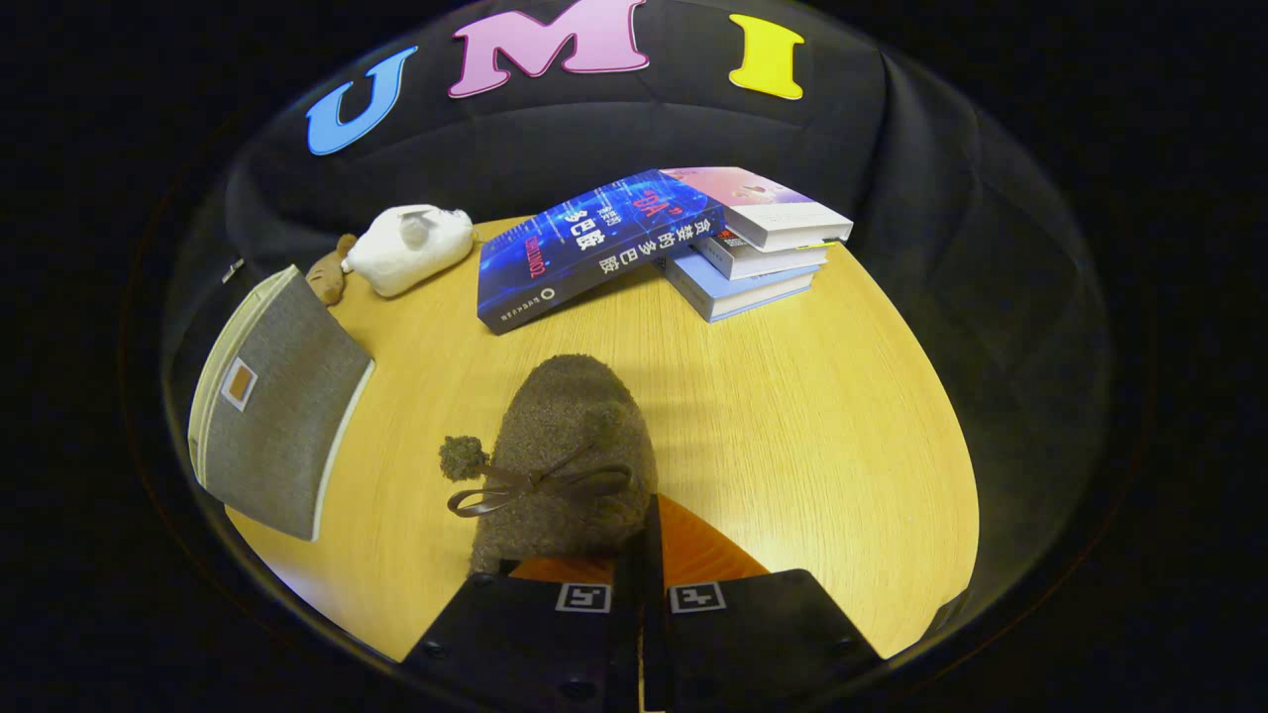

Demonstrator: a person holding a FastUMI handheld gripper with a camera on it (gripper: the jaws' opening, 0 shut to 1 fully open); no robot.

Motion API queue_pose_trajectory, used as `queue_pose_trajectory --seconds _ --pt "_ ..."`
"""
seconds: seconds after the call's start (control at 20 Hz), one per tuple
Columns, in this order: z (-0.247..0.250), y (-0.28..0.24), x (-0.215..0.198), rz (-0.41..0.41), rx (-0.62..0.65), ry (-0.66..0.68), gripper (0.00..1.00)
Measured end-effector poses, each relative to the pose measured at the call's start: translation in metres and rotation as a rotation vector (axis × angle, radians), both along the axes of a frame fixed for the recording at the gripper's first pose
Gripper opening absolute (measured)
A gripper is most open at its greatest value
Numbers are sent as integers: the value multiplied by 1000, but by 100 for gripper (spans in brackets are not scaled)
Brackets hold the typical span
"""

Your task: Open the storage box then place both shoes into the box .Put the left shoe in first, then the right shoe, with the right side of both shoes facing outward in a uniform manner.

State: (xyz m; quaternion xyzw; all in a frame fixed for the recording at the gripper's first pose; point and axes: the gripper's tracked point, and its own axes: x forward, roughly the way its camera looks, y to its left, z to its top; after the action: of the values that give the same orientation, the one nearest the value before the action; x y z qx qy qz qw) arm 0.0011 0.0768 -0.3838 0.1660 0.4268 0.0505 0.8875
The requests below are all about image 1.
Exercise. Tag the brown striped plush toy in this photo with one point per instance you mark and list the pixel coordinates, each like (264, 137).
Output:
(327, 272)

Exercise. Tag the dark blue book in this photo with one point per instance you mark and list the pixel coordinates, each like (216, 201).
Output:
(584, 248)

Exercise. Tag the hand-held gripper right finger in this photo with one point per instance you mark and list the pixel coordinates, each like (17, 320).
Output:
(763, 634)

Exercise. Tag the white plush toy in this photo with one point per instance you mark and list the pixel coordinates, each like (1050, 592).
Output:
(406, 248)

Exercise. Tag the grey fabric storage box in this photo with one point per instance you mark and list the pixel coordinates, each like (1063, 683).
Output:
(282, 426)

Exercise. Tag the white book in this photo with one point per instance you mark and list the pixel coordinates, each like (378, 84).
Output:
(773, 260)

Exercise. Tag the silver cloth clip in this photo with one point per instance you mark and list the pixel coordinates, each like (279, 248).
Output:
(233, 269)

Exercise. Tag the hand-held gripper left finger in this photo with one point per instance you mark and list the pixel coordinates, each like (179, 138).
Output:
(515, 644)

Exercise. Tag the brown fuzzy shoe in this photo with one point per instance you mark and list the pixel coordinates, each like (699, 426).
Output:
(575, 426)

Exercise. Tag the black backdrop cloth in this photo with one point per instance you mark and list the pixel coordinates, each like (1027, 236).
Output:
(594, 134)

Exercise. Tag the light blue book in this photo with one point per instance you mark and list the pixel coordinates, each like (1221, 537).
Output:
(743, 292)

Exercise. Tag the pink cover book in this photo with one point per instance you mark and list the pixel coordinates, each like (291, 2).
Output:
(773, 208)

